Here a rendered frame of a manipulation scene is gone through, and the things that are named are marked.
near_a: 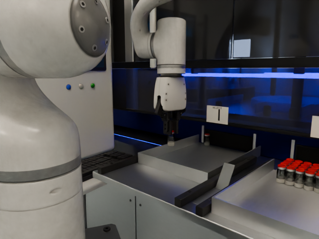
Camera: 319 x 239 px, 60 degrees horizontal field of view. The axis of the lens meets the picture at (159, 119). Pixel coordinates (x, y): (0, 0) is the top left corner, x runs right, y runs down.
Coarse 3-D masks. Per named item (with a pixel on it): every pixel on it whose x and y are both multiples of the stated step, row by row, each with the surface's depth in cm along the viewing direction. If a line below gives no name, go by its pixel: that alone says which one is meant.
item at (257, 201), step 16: (272, 160) 80; (256, 176) 72; (272, 176) 76; (224, 192) 60; (240, 192) 66; (256, 192) 66; (272, 192) 66; (288, 192) 66; (304, 192) 66; (224, 208) 55; (240, 208) 53; (256, 208) 59; (272, 208) 59; (288, 208) 59; (304, 208) 59; (256, 224) 51; (272, 224) 49; (288, 224) 47; (304, 224) 53
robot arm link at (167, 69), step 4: (168, 64) 77; (172, 64) 77; (176, 64) 77; (160, 68) 78; (164, 68) 78; (168, 68) 77; (172, 68) 77; (176, 68) 77; (180, 68) 78; (184, 68) 79; (160, 72) 79; (164, 72) 78; (168, 72) 77; (172, 72) 77; (176, 72) 77; (180, 72) 78; (184, 72) 79
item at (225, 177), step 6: (222, 168) 70; (228, 168) 69; (222, 174) 70; (228, 174) 69; (222, 180) 69; (228, 180) 68; (216, 186) 69; (222, 186) 68; (210, 192) 66; (216, 192) 66; (198, 198) 63; (204, 198) 63
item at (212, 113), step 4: (208, 108) 98; (212, 108) 97; (216, 108) 95; (220, 108) 94; (224, 108) 93; (208, 112) 98; (212, 112) 97; (216, 112) 96; (220, 112) 95; (224, 112) 94; (208, 116) 98; (212, 116) 97; (216, 116) 96; (220, 116) 95; (224, 116) 94; (208, 120) 98; (212, 120) 97; (216, 120) 96; (220, 120) 95; (224, 120) 94
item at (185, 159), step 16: (176, 144) 101; (192, 144) 109; (144, 160) 86; (160, 160) 81; (176, 160) 90; (192, 160) 90; (208, 160) 90; (224, 160) 90; (240, 160) 84; (192, 176) 74; (208, 176) 71
